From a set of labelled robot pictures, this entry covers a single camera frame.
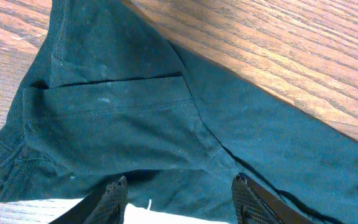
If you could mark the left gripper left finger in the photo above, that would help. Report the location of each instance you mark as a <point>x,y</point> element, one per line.
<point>105,205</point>

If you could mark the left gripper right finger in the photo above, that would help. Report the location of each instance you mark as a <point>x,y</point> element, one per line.
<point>255,204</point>

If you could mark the dark teal t-shirt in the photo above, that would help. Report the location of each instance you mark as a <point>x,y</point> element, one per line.
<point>108,97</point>

